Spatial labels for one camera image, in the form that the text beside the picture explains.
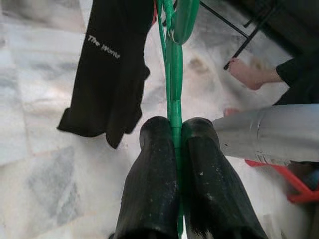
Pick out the black shirt white print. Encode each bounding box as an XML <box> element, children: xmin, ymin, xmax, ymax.
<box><xmin>57</xmin><ymin>0</ymin><xmax>157</xmax><ymax>149</ymax></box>

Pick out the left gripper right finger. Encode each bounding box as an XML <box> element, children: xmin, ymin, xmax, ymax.
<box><xmin>181</xmin><ymin>117</ymin><xmax>269</xmax><ymax>239</ymax></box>

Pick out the red clothes hanger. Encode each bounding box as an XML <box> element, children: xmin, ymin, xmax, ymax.
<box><xmin>245</xmin><ymin>159</ymin><xmax>319</xmax><ymax>204</ymax></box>

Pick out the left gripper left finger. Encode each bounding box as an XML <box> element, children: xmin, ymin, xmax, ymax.
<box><xmin>114</xmin><ymin>115</ymin><xmax>180</xmax><ymax>239</ymax></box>

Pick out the person bare foot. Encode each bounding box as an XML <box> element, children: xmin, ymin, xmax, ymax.
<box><xmin>223</xmin><ymin>107</ymin><xmax>241</xmax><ymax>117</ymax></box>
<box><xmin>228</xmin><ymin>57</ymin><xmax>284</xmax><ymax>91</ymax></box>

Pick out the green clothes hanger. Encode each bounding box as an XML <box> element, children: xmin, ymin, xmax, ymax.
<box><xmin>155</xmin><ymin>0</ymin><xmax>200</xmax><ymax>236</ymax></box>

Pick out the person black trouser leg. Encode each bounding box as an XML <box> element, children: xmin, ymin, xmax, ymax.
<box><xmin>273</xmin><ymin>56</ymin><xmax>319</xmax><ymax>107</ymax></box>

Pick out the red edged marble table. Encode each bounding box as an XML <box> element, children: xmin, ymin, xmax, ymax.
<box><xmin>198</xmin><ymin>0</ymin><xmax>285</xmax><ymax>71</ymax></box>

